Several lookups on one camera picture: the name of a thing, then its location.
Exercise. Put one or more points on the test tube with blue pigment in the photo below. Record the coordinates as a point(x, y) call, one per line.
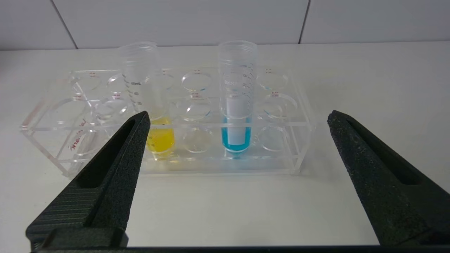
point(236, 116)

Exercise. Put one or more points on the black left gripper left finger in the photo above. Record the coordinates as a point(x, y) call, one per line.
point(119, 175)

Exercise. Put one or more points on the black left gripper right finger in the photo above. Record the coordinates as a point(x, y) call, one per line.
point(386, 182)

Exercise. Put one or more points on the test tube with yellow pigment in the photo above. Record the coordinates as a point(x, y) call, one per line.
point(160, 138)

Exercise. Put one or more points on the clear acrylic test tube rack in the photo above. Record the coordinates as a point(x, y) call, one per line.
point(281, 140)

